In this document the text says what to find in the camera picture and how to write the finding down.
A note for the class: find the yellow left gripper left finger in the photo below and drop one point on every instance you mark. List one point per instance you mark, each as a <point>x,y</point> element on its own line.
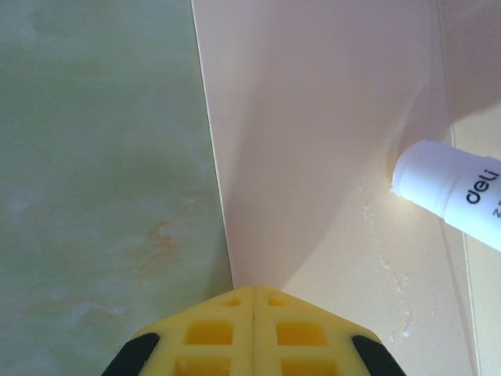
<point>211,337</point>

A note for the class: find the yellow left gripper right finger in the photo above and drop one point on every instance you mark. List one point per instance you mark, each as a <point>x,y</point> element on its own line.
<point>301,337</point>

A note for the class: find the white glue stick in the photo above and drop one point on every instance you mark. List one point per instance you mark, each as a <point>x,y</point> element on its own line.
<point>438,180</point>

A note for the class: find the tan paper envelope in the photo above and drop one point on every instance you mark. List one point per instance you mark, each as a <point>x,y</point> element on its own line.
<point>313,156</point>

